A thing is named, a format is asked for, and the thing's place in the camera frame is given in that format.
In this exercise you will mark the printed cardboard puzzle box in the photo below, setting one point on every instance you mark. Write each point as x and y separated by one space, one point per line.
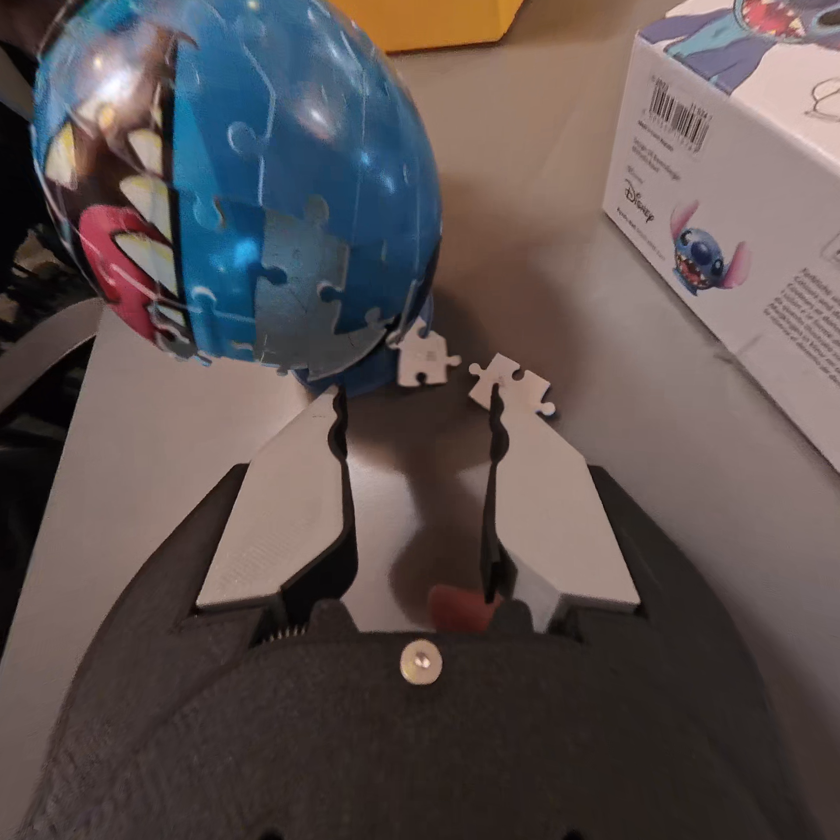
754 197

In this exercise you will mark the blue puzzle ball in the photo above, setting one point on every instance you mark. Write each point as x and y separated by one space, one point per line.
295 131

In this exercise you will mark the person's right hand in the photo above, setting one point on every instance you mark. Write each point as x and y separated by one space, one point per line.
459 610

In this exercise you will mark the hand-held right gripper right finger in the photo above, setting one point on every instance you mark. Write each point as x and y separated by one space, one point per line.
558 525

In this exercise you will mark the white puzzle piece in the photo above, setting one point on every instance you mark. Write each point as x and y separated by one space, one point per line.
518 384
423 359

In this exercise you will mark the yellow plastic bin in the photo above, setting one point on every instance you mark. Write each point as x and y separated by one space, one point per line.
446 23

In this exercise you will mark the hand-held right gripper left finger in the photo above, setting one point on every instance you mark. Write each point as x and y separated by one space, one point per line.
282 518

